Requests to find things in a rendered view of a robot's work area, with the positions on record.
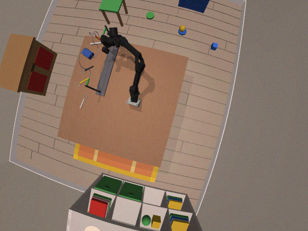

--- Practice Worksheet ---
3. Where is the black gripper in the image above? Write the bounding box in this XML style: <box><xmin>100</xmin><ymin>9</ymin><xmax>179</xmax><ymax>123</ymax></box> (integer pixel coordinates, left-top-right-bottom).
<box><xmin>102</xmin><ymin>31</ymin><xmax>114</xmax><ymax>54</ymax></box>

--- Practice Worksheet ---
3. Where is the blue rectangular block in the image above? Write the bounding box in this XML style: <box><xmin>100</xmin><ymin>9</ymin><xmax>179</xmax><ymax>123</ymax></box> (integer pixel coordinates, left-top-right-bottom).
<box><xmin>82</xmin><ymin>49</ymin><xmax>94</xmax><ymax>59</ymax></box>

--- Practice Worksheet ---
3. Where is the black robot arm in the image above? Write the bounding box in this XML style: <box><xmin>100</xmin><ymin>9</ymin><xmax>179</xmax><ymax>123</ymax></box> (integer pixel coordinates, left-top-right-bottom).
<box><xmin>100</xmin><ymin>27</ymin><xmax>146</xmax><ymax>103</ymax></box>

